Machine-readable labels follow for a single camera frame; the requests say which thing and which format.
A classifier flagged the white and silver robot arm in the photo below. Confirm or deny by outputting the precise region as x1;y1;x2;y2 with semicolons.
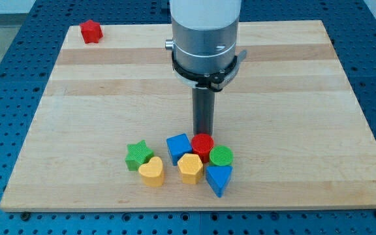
170;0;242;74

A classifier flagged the red star block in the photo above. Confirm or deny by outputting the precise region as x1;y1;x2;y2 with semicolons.
79;20;103;44

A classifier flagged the wooden board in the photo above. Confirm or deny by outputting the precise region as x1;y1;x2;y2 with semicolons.
0;20;376;212

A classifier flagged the green cylinder block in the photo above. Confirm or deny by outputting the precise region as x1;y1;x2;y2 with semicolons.
209;146;234;166

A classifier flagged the yellow heart block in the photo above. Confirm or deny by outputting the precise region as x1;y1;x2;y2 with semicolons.
138;156;165;187

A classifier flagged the red cylinder block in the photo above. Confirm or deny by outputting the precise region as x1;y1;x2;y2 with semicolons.
191;133;214;163

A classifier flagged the green star block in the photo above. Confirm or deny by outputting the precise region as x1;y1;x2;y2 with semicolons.
125;140;154;171

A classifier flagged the blue triangle block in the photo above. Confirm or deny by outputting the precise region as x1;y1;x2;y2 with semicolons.
206;166;233;198

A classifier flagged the black clamp ring with lever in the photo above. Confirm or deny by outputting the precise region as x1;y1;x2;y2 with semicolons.
170;49;248;93

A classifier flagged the blue cube block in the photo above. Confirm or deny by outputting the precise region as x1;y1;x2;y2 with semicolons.
166;133;193;166

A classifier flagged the yellow hexagon block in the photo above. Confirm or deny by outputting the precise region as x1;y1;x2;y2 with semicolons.
178;153;204;185

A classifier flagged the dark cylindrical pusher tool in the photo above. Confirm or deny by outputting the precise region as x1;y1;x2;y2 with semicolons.
192;89;215;135

